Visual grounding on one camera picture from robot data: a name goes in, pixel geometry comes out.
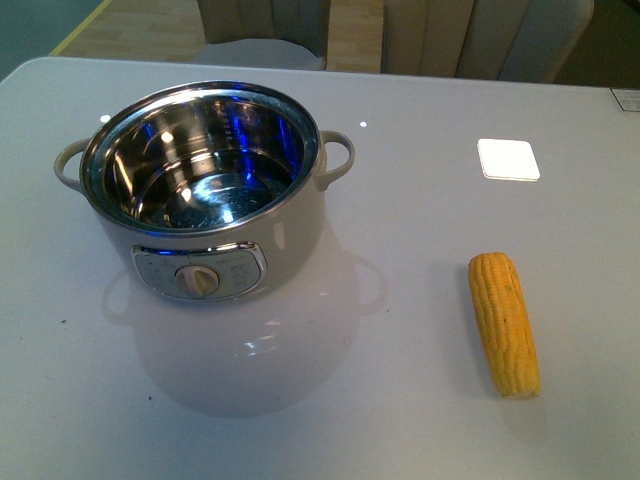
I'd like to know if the cream electric cooking pot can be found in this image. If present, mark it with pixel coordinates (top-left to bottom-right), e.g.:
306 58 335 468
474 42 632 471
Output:
54 81 355 302

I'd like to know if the table label sticker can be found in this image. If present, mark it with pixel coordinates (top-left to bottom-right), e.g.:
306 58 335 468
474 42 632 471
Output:
610 88 640 113

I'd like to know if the left beige dining chair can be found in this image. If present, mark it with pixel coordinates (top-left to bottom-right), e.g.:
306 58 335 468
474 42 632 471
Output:
193 0 331 71

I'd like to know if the beige dining chair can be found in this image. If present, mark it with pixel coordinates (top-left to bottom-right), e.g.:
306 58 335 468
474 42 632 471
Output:
381 0 594 83
193 0 331 71

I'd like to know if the right beige dining chair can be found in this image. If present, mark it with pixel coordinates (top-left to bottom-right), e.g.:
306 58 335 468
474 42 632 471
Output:
381 0 594 83

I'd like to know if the yellow corn cob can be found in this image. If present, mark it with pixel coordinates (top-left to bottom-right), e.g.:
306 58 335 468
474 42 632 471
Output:
468 252 541 400

